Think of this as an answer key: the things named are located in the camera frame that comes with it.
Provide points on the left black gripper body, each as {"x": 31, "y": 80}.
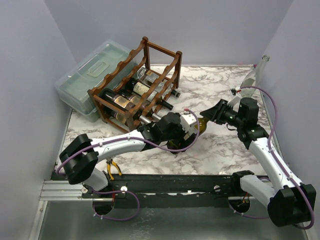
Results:
{"x": 178, "y": 134}

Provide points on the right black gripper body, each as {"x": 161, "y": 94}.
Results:
{"x": 222, "y": 112}

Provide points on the tall dark green bottle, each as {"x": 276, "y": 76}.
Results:
{"x": 188, "y": 139}

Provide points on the tall clear glass bottle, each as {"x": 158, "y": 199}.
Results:
{"x": 253, "y": 78}

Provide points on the clear square glass bottle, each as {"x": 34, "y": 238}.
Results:
{"x": 148, "y": 77}

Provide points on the green bottle white neck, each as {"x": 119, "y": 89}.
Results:
{"x": 118, "y": 100}

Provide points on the green bottle grey label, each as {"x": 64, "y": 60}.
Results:
{"x": 133, "y": 98}

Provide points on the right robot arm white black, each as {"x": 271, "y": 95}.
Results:
{"x": 288, "y": 200}

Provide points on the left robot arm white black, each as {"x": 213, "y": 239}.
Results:
{"x": 80, "y": 157}

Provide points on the green bottle silver cap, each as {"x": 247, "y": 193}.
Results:
{"x": 120, "y": 118}

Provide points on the brown wooden wine rack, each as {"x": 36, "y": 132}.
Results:
{"x": 157, "y": 94}

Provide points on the translucent green plastic storage box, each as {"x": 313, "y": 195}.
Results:
{"x": 73, "y": 87}

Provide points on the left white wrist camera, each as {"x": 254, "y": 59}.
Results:
{"x": 188, "y": 122}

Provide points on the black front mounting rail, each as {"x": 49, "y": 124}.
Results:
{"x": 169, "y": 191}

